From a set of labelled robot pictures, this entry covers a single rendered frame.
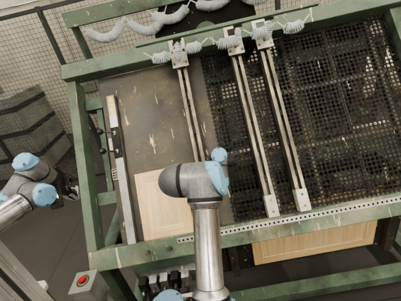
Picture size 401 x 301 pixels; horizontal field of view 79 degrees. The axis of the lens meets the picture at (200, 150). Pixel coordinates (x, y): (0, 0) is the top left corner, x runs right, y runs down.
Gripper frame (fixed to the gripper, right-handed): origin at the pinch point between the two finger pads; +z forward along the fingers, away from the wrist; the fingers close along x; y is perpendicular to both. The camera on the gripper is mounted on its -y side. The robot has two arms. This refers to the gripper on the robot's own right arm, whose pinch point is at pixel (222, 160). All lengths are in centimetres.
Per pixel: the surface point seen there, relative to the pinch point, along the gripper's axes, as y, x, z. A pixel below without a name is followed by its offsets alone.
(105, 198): 79, 9, 6
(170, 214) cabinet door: 37.4, 26.2, 1.0
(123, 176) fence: 62, -2, -2
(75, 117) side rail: 89, -45, -3
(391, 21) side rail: -120, -67, -2
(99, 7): 65, -124, 1
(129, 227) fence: 63, 29, -1
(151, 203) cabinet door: 48, 18, 1
